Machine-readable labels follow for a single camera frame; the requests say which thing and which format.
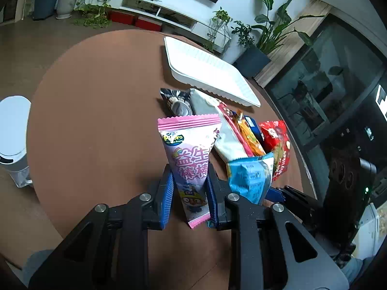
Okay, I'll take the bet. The dark blue snack packet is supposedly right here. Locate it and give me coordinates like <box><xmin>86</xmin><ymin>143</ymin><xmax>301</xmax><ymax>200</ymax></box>
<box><xmin>244</xmin><ymin>115</ymin><xmax>264</xmax><ymax>145</ymax></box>

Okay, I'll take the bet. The pink Pororo snack bag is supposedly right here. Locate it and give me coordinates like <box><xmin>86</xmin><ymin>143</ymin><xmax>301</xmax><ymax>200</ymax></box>
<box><xmin>157</xmin><ymin>114</ymin><xmax>222</xmax><ymax>228</ymax></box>

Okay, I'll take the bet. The white plastic tray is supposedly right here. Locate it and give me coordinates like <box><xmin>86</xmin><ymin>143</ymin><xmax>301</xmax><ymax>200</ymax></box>
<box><xmin>164</xmin><ymin>36</ymin><xmax>261</xmax><ymax>107</ymax></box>

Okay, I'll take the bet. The silver dark snack packet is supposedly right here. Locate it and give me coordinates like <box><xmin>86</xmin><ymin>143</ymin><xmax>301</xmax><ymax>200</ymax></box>
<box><xmin>159</xmin><ymin>88</ymin><xmax>194</xmax><ymax>116</ymax></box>

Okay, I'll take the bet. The right red storage box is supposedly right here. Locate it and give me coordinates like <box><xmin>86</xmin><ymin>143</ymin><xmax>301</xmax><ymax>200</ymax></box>
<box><xmin>134</xmin><ymin>16</ymin><xmax>163</xmax><ymax>31</ymax></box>

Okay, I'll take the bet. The trailing vine plant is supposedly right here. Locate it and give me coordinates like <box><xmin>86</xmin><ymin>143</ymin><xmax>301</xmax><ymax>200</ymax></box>
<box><xmin>203</xmin><ymin>7</ymin><xmax>233</xmax><ymax>54</ymax></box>

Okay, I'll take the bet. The white red snack packet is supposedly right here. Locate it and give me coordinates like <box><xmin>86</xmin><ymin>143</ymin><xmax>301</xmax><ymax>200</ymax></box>
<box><xmin>190</xmin><ymin>88</ymin><xmax>254</xmax><ymax>163</ymax></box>

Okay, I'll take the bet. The orange snack stick packet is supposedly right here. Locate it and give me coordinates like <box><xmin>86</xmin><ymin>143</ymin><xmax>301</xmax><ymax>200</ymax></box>
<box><xmin>235</xmin><ymin>109</ymin><xmax>266</xmax><ymax>156</ymax></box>

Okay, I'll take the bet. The left red storage box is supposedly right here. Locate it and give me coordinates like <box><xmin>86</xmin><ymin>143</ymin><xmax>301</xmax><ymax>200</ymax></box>
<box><xmin>109</xmin><ymin>11</ymin><xmax>135</xmax><ymax>26</ymax></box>

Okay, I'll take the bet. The white trash bin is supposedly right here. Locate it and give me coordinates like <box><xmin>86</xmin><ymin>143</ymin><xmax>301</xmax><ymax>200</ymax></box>
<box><xmin>0</xmin><ymin>96</ymin><xmax>33</xmax><ymax>188</ymax></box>

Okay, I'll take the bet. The red chocolate snack bag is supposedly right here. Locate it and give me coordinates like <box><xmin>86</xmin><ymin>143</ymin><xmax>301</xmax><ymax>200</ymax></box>
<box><xmin>258</xmin><ymin>121</ymin><xmax>290</xmax><ymax>181</ymax></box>

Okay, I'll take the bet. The red storage box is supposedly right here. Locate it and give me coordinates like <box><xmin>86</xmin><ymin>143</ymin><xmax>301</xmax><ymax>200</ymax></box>
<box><xmin>134</xmin><ymin>16</ymin><xmax>163</xmax><ymax>31</ymax></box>
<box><xmin>109</xmin><ymin>11</ymin><xmax>135</xmax><ymax>26</ymax></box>

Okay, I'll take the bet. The tall plant blue pot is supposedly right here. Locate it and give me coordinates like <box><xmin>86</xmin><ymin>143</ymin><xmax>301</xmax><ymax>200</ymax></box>
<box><xmin>231</xmin><ymin>0</ymin><xmax>323</xmax><ymax>79</ymax></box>

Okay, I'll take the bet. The light blue snack packet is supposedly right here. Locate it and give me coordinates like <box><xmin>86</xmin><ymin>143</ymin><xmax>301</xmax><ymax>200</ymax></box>
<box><xmin>226</xmin><ymin>152</ymin><xmax>274</xmax><ymax>205</ymax></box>

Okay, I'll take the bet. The white TV cabinet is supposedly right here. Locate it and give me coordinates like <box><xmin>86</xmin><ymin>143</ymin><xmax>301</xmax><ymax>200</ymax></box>
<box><xmin>105</xmin><ymin>0</ymin><xmax>234</xmax><ymax>52</ymax></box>

